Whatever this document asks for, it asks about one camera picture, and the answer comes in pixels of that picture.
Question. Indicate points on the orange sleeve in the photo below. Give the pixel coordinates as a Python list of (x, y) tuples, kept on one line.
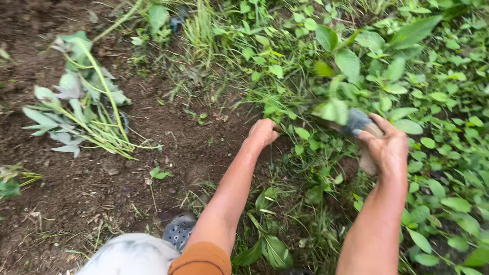
[(200, 259)]

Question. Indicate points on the person's left hand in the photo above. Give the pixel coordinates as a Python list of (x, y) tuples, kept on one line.
[(261, 132)]

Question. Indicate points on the small heap of pulled weeds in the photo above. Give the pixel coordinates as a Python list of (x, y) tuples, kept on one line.
[(13, 181)]

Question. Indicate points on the patch of green weeds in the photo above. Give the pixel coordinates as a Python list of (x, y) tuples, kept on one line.
[(363, 114)]

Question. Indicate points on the person's grey trouser leg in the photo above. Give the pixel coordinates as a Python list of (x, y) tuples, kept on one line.
[(128, 255)]

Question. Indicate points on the grey perforated clog shoe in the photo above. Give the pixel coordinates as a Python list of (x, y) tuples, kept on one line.
[(179, 230)]

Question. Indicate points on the person's left fingers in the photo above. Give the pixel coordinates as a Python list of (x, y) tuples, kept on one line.
[(272, 133)]

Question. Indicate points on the pile of cut green plants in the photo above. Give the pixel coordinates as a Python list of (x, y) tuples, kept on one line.
[(82, 101)]

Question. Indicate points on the person's right hand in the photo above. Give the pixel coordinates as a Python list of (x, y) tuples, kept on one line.
[(387, 149)]

